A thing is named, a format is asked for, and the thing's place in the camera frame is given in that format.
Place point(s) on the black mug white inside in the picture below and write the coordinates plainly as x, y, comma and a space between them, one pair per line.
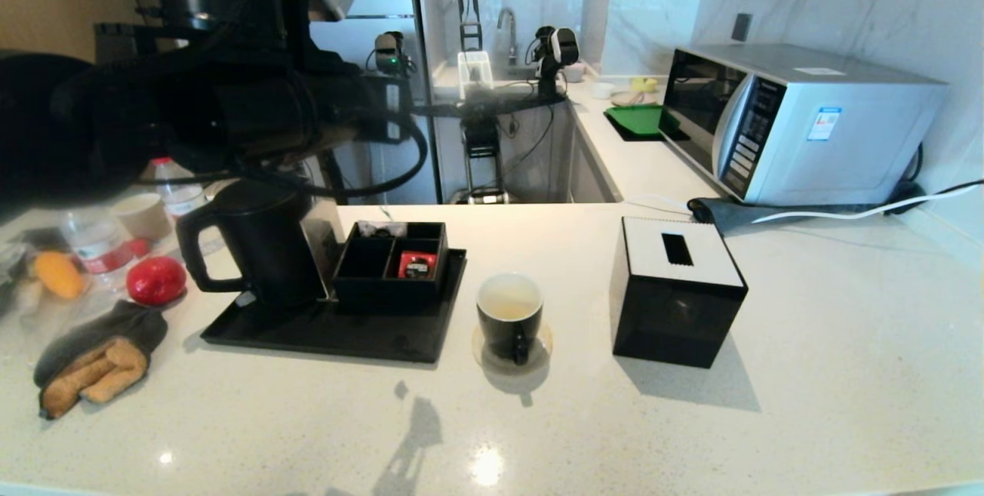
500, 338

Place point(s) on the water bottle red cap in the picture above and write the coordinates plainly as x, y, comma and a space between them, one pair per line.
96, 246
181, 200

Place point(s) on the small white cup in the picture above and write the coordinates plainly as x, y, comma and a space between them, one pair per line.
603, 91

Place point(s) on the clear acrylic sign stand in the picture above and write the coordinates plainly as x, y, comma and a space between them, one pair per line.
323, 250

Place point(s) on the black electric kettle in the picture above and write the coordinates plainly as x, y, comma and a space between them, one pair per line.
269, 250

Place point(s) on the chrome faucet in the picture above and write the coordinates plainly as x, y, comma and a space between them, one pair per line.
509, 27

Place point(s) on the clear plastic pouch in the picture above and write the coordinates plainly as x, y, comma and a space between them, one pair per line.
380, 229

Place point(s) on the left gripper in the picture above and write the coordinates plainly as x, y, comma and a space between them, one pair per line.
361, 108

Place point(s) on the red plastic snack packet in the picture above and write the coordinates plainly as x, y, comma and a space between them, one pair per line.
415, 264

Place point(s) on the black rectangular tray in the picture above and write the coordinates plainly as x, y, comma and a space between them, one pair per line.
369, 334

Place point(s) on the yellow bowl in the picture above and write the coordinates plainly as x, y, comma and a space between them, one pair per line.
644, 84

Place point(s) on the brown paper cup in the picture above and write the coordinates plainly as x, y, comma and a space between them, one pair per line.
142, 215

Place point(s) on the grey and tan glove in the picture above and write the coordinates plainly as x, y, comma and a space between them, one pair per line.
92, 373

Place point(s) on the white black robot arm joint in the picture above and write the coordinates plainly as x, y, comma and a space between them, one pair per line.
555, 50

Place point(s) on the black compartment organizer box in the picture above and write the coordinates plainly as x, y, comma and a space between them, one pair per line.
369, 290

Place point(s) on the silver microwave oven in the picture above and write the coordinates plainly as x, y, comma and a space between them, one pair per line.
846, 142

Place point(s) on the dark wall outlet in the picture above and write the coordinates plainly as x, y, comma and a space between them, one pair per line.
742, 27

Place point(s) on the robot arm joint green light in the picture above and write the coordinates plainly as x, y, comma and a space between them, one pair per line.
392, 50

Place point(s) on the beige plate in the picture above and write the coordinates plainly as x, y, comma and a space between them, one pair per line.
630, 99

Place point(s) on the red tomato toy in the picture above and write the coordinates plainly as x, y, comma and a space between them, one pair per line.
156, 281

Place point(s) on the black tissue box silver lid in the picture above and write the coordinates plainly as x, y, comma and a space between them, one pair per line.
669, 311

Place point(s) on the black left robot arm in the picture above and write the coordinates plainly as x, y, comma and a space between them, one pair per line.
77, 119

